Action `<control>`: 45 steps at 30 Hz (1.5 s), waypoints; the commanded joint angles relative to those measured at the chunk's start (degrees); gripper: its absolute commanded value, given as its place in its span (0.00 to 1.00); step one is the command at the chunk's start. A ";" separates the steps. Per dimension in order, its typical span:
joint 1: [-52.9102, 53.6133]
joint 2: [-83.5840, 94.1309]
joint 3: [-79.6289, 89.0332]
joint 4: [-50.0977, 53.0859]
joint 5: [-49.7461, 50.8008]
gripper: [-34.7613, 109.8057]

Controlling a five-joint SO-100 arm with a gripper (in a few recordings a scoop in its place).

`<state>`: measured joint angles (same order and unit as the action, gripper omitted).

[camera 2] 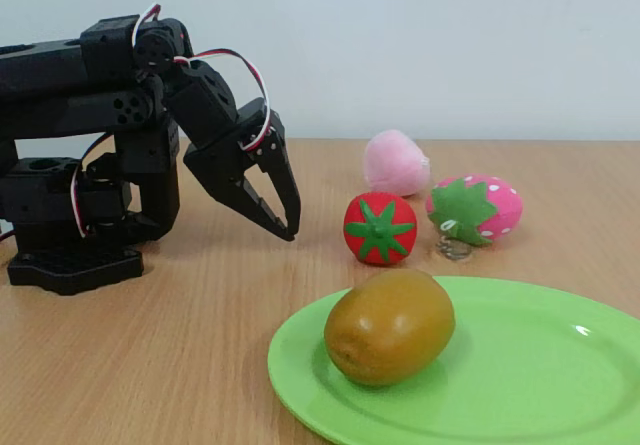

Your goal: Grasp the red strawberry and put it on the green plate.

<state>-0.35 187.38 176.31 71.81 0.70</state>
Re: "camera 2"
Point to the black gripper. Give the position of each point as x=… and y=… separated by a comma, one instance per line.
x=226, y=161

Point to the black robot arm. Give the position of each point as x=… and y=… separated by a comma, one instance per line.
x=60, y=75

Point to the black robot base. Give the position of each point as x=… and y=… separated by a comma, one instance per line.
x=75, y=265

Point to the pink strawberry toy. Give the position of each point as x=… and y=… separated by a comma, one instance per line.
x=500, y=205

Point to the green oval plate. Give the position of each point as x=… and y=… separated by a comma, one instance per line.
x=525, y=365

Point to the light pink plush peach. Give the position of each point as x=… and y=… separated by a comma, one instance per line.
x=395, y=165

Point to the brown kiwi toy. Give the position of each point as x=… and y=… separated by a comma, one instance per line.
x=390, y=325

